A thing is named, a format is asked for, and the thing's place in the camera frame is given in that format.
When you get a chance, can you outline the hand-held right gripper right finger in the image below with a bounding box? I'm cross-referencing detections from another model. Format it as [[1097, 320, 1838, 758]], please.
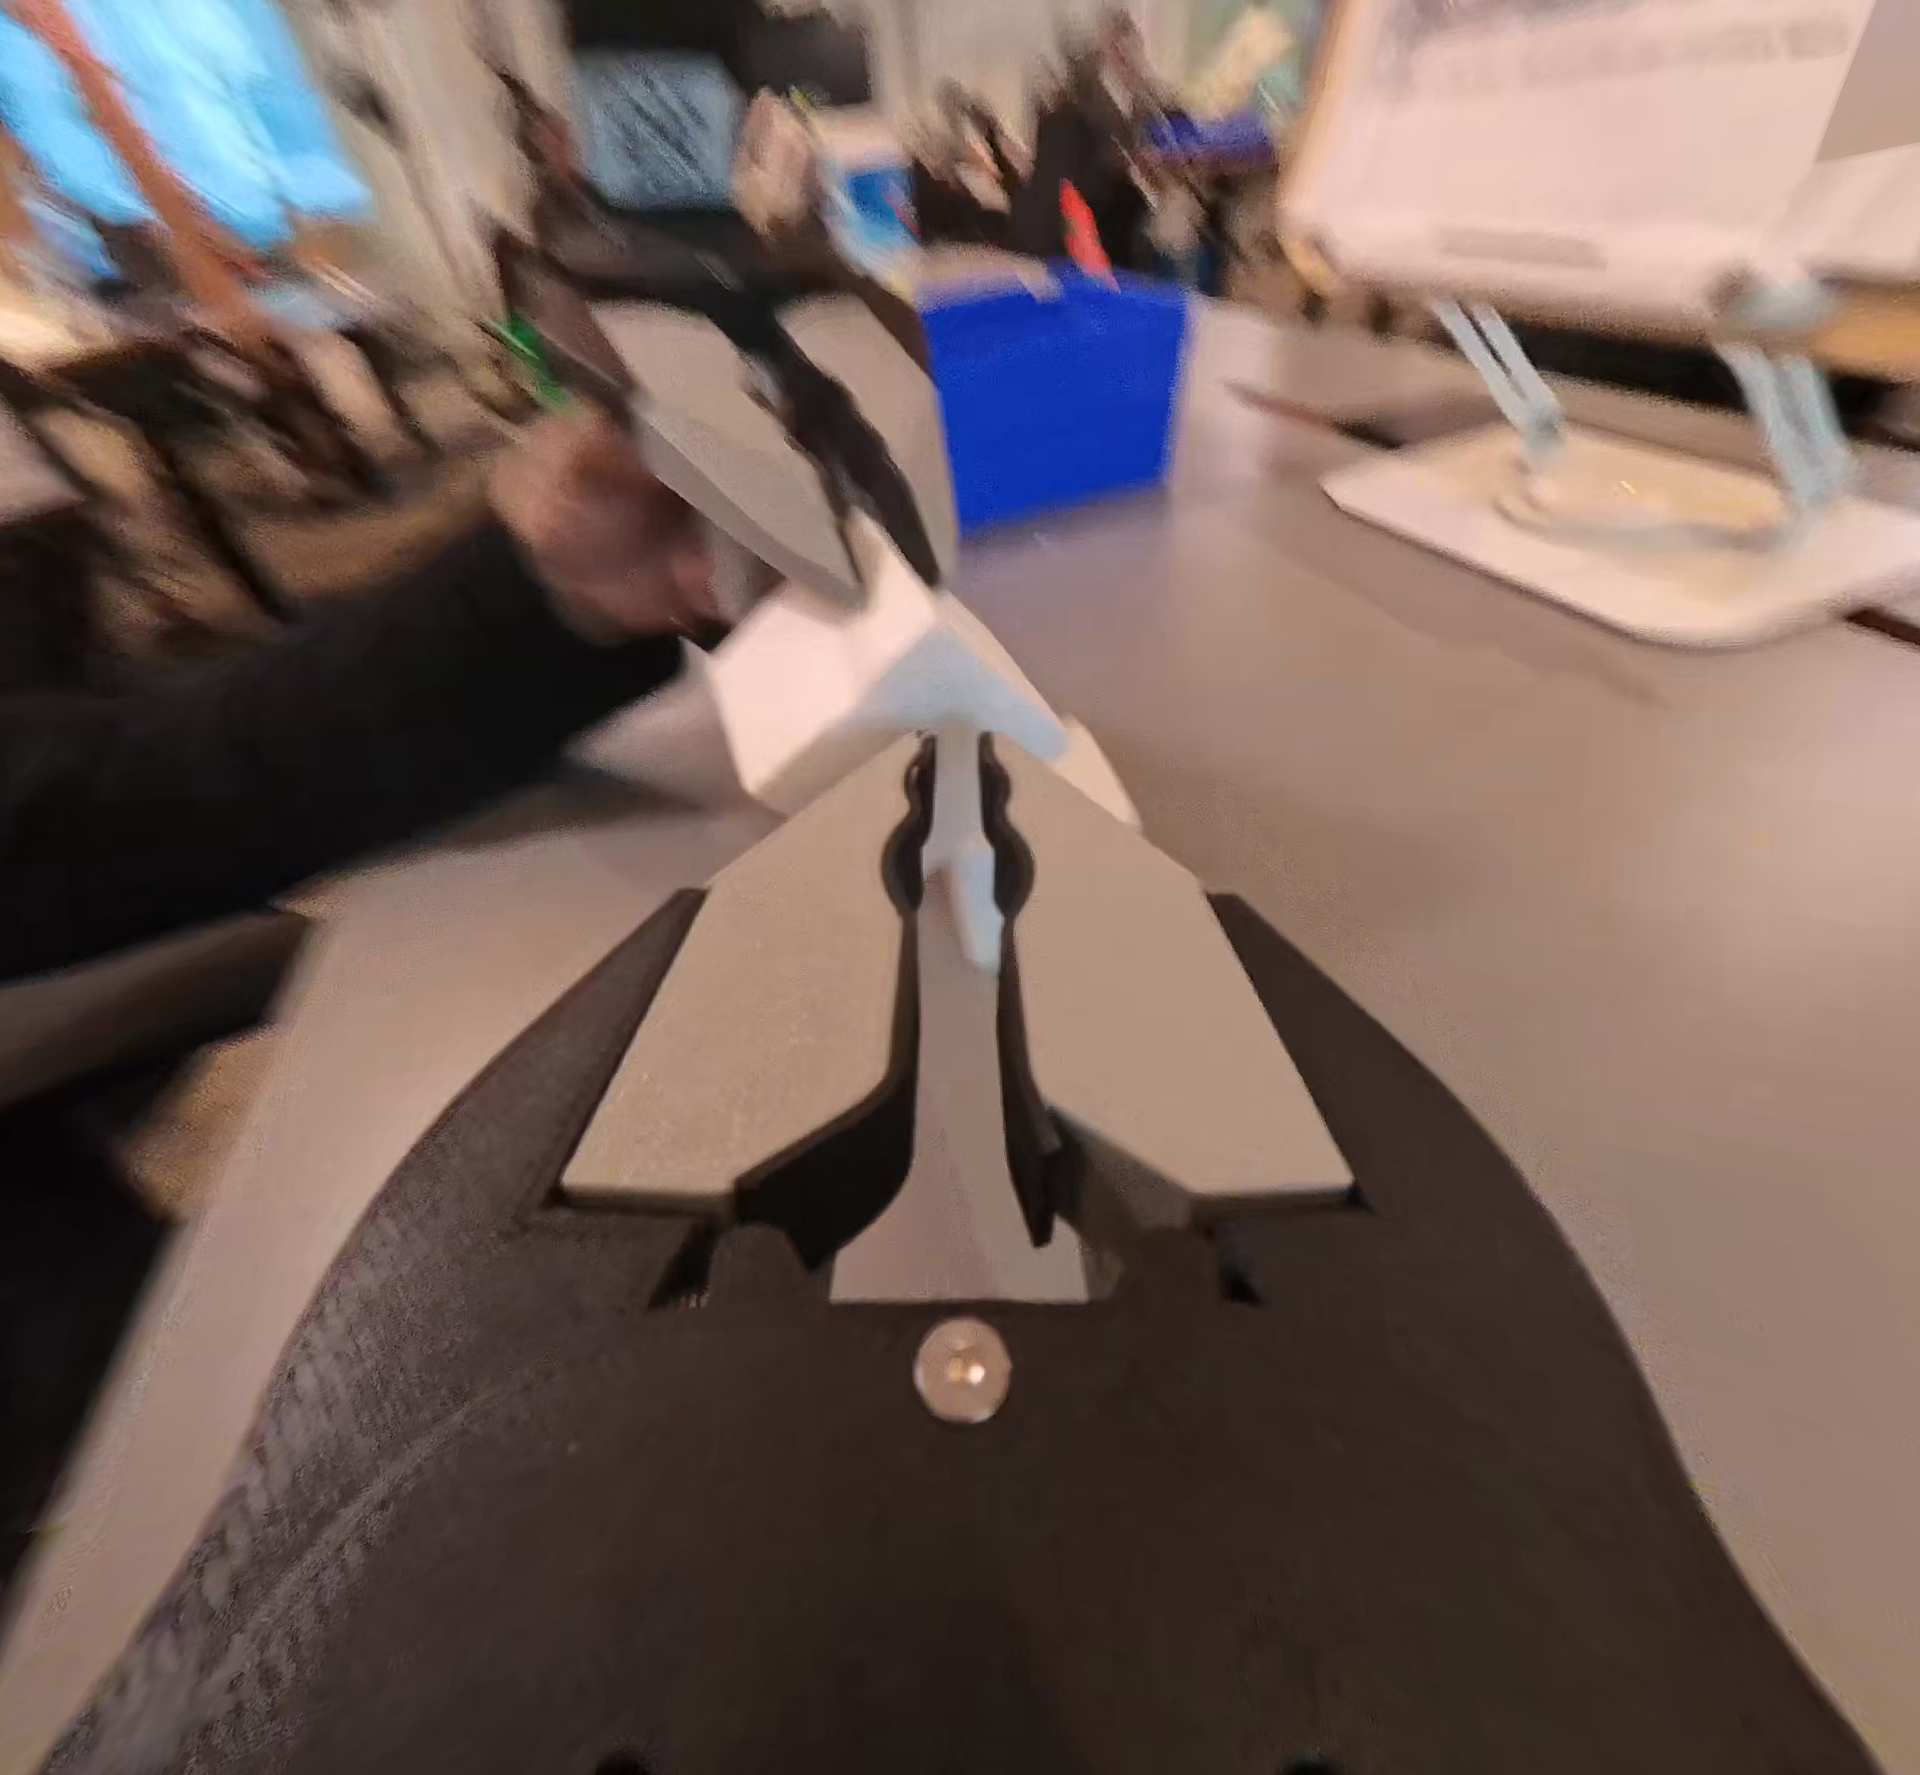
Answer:
[[977, 731, 1359, 1251]]

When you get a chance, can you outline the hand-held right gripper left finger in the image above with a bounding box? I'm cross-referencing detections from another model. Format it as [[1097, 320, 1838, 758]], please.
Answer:
[[559, 731, 921, 1269]]

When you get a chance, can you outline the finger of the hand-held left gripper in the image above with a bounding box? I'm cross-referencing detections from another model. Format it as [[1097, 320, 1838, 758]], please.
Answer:
[[772, 294, 966, 590], [598, 312, 875, 608]]

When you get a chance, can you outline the blue plastic bin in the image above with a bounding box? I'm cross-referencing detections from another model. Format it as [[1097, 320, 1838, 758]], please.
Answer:
[[918, 267, 1195, 535]]

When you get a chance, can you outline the white hard foam cube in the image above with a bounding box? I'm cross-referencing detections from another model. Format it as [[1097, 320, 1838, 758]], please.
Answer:
[[706, 559, 1145, 973]]

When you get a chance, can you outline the person's left forearm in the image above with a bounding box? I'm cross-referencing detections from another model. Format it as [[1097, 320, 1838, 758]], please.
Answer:
[[0, 515, 692, 981]]

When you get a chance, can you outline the person's left hand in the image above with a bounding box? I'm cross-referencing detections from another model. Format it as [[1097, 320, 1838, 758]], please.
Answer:
[[494, 426, 737, 652]]

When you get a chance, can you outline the orange traffic cone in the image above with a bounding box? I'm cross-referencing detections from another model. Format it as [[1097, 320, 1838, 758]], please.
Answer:
[[1057, 177, 1119, 292]]

